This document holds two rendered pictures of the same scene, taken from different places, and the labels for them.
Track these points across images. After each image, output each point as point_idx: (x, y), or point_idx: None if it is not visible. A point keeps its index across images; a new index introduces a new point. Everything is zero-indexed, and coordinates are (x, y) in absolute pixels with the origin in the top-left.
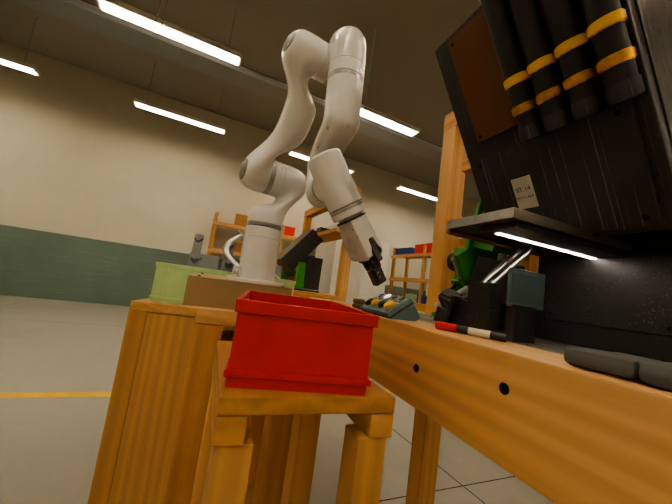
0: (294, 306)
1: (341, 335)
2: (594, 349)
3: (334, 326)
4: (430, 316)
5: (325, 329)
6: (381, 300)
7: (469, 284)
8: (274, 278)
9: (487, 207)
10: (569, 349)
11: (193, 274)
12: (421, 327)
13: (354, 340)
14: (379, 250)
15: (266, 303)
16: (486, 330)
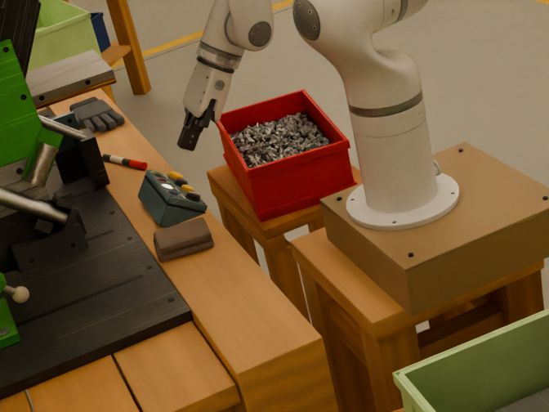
0: (270, 99)
1: (240, 123)
2: (101, 123)
3: (244, 117)
4: (43, 313)
5: (251, 118)
6: (181, 179)
7: (95, 139)
8: (466, 342)
9: (28, 64)
10: (122, 116)
11: (488, 158)
12: (162, 162)
13: (231, 128)
14: (185, 103)
15: (287, 94)
16: (114, 155)
